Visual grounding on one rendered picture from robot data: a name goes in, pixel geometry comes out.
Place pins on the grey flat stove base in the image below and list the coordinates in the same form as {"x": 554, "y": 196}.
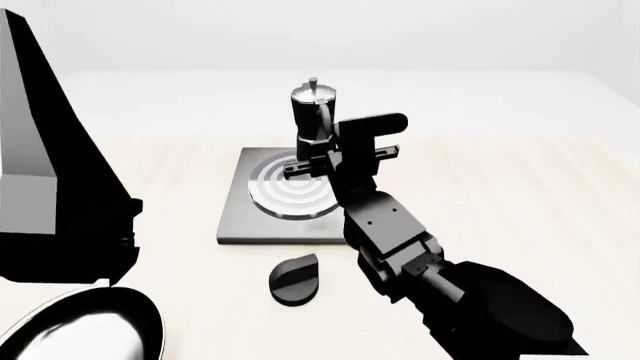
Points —
{"x": 237, "y": 221}

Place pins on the black and silver moka pot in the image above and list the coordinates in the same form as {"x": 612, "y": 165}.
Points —
{"x": 310, "y": 108}

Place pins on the glossy black frying pan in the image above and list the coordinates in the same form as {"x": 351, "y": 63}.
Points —
{"x": 115, "y": 318}

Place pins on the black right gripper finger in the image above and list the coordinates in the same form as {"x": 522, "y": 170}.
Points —
{"x": 318, "y": 166}
{"x": 334, "y": 154}

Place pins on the black teardrop stove knob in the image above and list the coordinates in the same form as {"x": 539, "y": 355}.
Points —
{"x": 295, "y": 279}

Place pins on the round ringed stove burner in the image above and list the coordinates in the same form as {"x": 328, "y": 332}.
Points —
{"x": 290, "y": 198}

